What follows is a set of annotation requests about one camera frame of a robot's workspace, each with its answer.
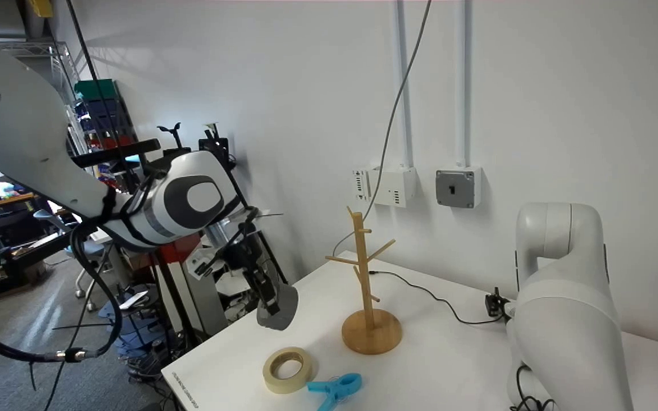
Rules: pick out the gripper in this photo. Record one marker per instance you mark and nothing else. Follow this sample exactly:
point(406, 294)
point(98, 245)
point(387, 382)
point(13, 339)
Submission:
point(244, 254)

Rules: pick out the folded white robot arm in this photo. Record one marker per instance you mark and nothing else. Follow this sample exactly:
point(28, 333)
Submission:
point(563, 319)

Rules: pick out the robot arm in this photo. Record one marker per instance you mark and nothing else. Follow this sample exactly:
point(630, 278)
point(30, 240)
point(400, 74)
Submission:
point(20, 125)

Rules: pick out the white masking tape roll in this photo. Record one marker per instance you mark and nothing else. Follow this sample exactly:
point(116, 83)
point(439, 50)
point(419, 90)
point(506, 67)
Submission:
point(275, 379)

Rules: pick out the wooden peg holder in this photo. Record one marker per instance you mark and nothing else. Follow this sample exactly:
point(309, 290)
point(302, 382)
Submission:
point(371, 331)

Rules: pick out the blue plastic clamp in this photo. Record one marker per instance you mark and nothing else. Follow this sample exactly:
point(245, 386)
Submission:
point(334, 387)

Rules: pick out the black plug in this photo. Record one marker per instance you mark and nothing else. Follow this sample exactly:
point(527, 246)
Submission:
point(496, 303)

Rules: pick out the office chair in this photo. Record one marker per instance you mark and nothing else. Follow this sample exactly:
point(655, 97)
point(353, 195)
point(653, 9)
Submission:
point(49, 220)

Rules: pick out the shelf with coloured bins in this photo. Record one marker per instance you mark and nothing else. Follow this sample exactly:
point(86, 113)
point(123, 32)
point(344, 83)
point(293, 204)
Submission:
point(97, 91)

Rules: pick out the white wall box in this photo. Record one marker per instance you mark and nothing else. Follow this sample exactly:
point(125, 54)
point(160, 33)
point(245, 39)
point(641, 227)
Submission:
point(392, 185)

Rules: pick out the grey wall socket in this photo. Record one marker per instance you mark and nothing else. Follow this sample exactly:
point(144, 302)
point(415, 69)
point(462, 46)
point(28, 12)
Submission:
point(456, 188)

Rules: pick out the white wall conduit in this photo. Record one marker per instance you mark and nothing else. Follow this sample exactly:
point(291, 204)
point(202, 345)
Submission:
point(403, 85)
point(461, 85)

